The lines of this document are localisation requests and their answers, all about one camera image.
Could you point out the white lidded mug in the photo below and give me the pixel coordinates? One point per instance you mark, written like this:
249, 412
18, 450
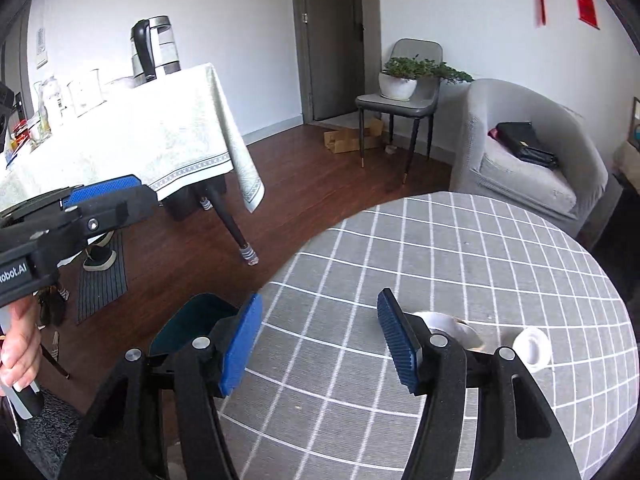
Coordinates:
85, 92

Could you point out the glass jar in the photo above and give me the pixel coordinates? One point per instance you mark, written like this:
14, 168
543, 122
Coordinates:
51, 102

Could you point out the brown door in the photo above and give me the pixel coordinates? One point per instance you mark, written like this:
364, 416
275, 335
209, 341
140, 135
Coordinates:
20, 60

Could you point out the pink cloth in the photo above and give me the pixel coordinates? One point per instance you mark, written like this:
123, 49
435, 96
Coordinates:
495, 134

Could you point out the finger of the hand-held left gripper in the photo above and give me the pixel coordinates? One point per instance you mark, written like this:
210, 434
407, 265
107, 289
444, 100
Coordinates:
120, 210
100, 188

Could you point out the white wall switch panel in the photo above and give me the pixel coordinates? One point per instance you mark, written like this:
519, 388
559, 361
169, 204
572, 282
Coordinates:
41, 47

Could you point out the black handbag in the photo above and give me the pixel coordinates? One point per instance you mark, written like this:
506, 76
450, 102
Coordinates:
522, 142

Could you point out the black sneaker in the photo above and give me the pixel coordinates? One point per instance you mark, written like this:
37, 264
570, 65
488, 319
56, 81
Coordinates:
99, 259

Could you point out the red tin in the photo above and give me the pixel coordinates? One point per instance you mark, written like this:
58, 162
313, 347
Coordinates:
22, 135

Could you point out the potted green plant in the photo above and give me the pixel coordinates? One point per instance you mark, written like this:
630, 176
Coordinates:
397, 87

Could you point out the red wall scroll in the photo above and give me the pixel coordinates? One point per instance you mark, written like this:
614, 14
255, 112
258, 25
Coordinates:
586, 2

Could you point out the white bowl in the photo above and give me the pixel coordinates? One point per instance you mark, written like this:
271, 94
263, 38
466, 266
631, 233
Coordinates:
450, 325

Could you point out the small white cup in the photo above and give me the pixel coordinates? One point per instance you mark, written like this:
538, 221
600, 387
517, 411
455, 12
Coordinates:
532, 347

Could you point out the dark teal waste bin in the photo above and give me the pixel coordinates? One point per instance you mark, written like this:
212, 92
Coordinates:
185, 320

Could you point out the dark grey door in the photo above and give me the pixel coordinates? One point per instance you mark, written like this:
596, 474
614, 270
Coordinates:
335, 60

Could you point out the round table checked cloth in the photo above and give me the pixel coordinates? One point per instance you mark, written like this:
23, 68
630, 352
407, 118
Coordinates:
425, 240

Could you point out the grey armchair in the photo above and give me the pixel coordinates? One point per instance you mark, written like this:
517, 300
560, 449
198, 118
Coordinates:
530, 185

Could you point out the framed globe picture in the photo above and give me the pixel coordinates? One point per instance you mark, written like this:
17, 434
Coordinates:
636, 120

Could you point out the person's left hand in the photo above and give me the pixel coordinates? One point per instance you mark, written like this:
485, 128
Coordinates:
22, 345

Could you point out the flat cardboard box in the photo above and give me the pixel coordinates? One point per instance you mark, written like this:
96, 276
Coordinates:
345, 140

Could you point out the striped table leg sock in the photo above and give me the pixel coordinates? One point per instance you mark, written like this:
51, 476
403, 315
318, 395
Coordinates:
206, 204
249, 255

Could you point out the grey dining chair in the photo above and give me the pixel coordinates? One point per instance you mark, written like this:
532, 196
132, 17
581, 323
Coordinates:
395, 105

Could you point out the dark side cabinet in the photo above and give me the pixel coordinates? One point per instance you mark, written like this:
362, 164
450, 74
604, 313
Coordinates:
627, 165

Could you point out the dark striped floor mat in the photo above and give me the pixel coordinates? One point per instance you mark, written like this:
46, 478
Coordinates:
102, 295

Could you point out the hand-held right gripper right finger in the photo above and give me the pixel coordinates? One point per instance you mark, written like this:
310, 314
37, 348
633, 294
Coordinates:
397, 340

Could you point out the glass electric kettle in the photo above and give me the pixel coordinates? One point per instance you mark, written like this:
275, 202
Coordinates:
155, 55

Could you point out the pale green patterned tablecloth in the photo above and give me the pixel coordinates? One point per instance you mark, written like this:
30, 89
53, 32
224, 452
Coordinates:
165, 125

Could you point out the clear plastic container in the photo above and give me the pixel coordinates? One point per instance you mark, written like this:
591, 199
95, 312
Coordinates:
120, 83

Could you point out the grey shaggy rug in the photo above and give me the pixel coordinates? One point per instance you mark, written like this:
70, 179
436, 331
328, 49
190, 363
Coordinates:
50, 435

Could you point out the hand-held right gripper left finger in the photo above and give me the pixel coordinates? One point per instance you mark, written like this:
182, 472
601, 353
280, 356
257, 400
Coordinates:
242, 345

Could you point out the dark wooden table leg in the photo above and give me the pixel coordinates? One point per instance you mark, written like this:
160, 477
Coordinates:
227, 220

